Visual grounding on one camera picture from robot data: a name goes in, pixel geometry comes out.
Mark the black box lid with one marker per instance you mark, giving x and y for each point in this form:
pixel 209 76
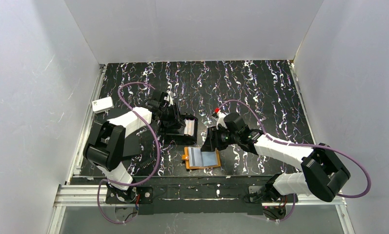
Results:
pixel 132 147

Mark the orange leather card holder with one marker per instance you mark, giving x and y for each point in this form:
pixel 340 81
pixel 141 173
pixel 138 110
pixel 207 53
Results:
pixel 195 159

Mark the black card box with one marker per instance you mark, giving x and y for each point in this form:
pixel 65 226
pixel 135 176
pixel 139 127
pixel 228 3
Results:
pixel 175 134

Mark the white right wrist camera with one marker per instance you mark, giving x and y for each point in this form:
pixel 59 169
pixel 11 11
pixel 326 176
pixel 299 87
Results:
pixel 219 116

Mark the small white box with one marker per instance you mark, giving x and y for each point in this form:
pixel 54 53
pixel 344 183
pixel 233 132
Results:
pixel 101 105

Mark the black comb strip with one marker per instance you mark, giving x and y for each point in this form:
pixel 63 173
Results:
pixel 147 163

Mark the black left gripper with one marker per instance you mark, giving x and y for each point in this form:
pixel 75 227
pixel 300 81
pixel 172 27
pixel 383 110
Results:
pixel 177 126

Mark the aluminium frame rail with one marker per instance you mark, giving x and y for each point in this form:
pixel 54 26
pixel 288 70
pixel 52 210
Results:
pixel 74 195

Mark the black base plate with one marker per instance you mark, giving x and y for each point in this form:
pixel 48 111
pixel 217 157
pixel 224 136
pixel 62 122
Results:
pixel 202 194

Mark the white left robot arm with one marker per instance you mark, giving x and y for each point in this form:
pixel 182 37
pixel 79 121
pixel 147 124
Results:
pixel 105 144

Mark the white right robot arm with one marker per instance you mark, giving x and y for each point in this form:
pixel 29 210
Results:
pixel 320 172

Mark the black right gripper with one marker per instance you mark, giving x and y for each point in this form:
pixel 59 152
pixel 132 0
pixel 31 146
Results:
pixel 215 139

